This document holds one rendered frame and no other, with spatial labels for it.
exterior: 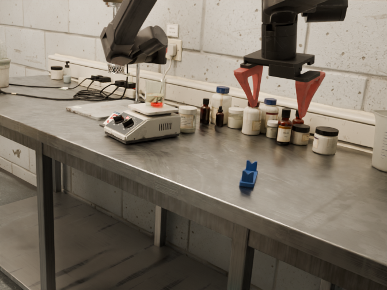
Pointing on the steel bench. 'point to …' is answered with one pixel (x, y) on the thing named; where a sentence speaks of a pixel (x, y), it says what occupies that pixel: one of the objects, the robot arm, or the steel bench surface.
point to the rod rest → (249, 175)
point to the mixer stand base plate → (101, 109)
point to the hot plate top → (152, 109)
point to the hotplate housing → (149, 128)
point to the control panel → (122, 125)
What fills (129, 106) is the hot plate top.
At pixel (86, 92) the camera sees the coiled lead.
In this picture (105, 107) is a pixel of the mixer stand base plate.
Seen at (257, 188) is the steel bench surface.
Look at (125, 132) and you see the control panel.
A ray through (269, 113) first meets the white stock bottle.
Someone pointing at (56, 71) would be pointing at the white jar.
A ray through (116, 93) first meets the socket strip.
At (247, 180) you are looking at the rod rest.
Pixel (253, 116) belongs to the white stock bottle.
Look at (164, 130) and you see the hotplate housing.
